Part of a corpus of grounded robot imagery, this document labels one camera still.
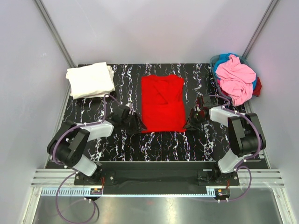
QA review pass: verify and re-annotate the pink t-shirt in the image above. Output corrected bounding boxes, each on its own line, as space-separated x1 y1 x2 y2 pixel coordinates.
214 54 257 107

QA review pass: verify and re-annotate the left small circuit board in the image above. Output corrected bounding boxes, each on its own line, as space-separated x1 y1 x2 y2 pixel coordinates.
90 188 103 195

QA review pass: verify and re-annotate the small circuit board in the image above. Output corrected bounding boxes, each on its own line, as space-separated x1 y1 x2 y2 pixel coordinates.
216 188 230 197
90 188 103 195

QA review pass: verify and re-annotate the folded white t-shirt stack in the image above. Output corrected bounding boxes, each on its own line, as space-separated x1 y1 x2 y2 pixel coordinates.
66 62 115 99

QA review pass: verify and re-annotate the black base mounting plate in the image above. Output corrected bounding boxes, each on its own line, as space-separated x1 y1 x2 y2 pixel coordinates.
74 161 240 192

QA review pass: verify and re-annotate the right small circuit board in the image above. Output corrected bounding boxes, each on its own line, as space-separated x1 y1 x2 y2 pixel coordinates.
216 188 230 197

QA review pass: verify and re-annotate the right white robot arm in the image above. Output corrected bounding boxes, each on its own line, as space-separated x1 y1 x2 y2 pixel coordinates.
184 95 266 185

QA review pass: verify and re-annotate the dark red t-shirt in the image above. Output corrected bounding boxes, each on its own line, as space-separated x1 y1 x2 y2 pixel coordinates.
253 78 262 97

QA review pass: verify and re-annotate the grey laundry basket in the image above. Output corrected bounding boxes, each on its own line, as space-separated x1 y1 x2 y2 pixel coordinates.
209 53 248 103

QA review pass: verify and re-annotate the left aluminium frame post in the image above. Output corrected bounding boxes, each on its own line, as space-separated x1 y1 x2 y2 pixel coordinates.
33 0 76 68

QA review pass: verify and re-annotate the blue t-shirt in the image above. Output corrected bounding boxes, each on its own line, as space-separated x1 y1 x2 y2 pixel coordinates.
213 53 258 90

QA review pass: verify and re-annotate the right aluminium frame post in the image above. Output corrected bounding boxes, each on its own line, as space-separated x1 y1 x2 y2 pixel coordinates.
242 0 280 59

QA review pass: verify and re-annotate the aluminium frame post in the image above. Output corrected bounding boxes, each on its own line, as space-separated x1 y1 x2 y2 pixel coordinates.
33 0 76 68
242 0 280 59

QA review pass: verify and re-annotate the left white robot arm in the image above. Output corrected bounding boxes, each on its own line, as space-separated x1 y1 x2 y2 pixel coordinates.
47 104 147 185

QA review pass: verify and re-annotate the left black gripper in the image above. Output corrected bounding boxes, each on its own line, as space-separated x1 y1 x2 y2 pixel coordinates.
121 112 147 135

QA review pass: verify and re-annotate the slotted grey cable duct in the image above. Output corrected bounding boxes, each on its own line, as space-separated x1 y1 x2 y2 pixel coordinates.
42 187 215 197

